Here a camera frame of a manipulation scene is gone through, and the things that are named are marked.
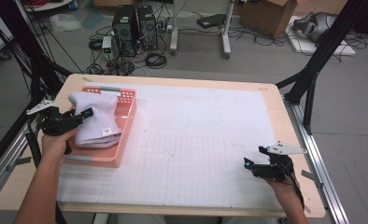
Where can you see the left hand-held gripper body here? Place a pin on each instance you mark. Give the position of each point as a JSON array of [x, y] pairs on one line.
[[59, 123]]

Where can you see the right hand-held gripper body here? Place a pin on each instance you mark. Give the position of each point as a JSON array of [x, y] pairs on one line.
[[274, 169]]

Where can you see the lilac printed towel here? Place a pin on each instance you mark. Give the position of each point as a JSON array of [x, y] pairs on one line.
[[95, 121]]

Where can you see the pink plastic basket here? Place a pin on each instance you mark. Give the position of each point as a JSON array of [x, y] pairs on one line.
[[126, 124]]

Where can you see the person's right hand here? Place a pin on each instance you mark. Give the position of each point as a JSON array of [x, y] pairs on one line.
[[283, 188]]

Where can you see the person's left hand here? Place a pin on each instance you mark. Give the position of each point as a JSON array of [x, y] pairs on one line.
[[57, 144]]

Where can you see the white grid mat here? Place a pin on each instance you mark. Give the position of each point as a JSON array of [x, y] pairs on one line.
[[188, 140]]

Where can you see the white power adapter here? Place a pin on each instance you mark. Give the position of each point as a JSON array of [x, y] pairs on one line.
[[106, 43]]

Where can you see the large black computer tower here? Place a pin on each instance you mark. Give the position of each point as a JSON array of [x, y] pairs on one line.
[[124, 31]]

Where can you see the clear plastic bag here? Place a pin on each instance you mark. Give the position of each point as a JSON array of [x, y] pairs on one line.
[[65, 22]]

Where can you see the small black computer tower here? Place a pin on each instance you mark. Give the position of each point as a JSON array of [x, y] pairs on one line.
[[148, 28]]

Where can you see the white round table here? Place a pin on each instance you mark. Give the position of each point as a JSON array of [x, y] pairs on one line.
[[48, 5]]

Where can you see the white floor board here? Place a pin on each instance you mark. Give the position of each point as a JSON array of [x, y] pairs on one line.
[[322, 48]]

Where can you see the white metal stand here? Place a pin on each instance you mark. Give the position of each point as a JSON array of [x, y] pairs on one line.
[[173, 31]]

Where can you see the grey rounded device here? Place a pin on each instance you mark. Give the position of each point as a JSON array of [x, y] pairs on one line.
[[316, 26]]

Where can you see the open cardboard box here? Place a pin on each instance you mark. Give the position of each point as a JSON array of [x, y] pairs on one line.
[[266, 15]]

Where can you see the flat black box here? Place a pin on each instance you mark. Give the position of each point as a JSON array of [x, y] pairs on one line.
[[211, 21]]

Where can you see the grey metal bracket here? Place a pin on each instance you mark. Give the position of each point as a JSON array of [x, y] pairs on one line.
[[313, 178], [20, 161]]

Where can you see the black metal frame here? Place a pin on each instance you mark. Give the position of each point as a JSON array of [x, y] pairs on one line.
[[331, 40], [29, 46]]

